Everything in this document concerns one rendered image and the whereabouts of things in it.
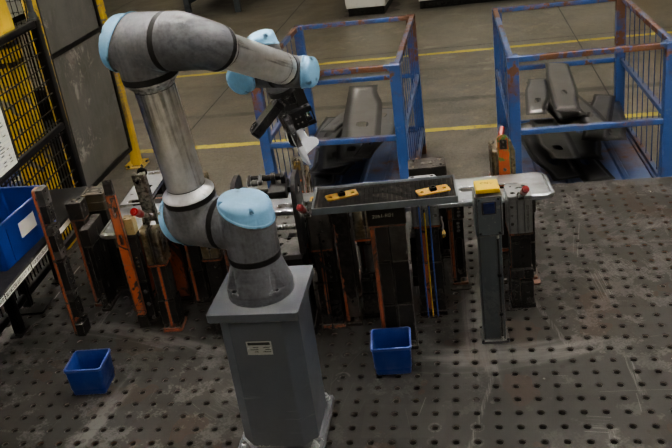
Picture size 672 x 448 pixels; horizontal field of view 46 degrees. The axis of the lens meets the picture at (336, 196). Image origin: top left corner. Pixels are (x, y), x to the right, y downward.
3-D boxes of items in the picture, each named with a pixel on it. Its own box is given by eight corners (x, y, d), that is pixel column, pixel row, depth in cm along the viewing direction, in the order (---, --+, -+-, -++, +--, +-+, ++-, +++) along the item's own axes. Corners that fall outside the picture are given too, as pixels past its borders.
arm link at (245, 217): (263, 267, 166) (253, 209, 161) (211, 260, 172) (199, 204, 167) (290, 240, 176) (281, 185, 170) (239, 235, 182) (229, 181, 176)
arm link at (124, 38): (218, 260, 172) (143, 22, 145) (164, 254, 179) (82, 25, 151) (245, 230, 181) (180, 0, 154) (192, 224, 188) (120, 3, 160)
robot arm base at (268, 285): (287, 306, 170) (280, 266, 166) (220, 308, 172) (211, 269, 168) (299, 270, 183) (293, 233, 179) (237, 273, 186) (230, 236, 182)
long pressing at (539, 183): (543, 169, 245) (543, 165, 245) (557, 199, 225) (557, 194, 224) (119, 208, 260) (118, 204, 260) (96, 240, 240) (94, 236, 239)
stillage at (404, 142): (313, 157, 557) (294, 24, 519) (427, 150, 541) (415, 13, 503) (276, 236, 450) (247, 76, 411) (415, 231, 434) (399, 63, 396)
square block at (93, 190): (134, 277, 277) (110, 183, 262) (128, 288, 269) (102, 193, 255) (113, 278, 278) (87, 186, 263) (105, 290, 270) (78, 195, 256)
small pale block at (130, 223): (161, 317, 250) (135, 214, 235) (158, 323, 246) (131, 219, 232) (150, 317, 250) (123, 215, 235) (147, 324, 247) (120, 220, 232)
